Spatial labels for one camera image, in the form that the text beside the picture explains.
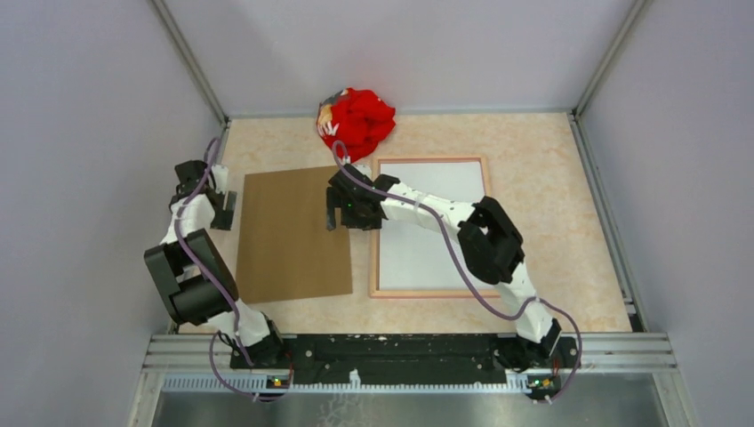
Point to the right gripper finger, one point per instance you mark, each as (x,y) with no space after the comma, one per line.
(355,221)
(332,202)

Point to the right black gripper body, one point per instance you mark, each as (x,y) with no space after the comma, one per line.
(349,205)

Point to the pink wooden picture frame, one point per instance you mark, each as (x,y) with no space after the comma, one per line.
(374,236)

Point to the brown cardboard backing board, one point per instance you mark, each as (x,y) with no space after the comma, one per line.
(285,251)

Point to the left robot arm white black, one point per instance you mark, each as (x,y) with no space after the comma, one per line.
(194,283)

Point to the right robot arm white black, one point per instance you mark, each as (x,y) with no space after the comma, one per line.
(486,248)

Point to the crumpled red cloth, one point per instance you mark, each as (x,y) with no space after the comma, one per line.
(360,119)

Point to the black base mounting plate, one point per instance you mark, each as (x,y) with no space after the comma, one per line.
(417,359)

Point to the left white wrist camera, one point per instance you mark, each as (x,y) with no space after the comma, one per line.
(220,178)

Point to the aluminium front rail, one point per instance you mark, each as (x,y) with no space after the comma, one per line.
(198,362)

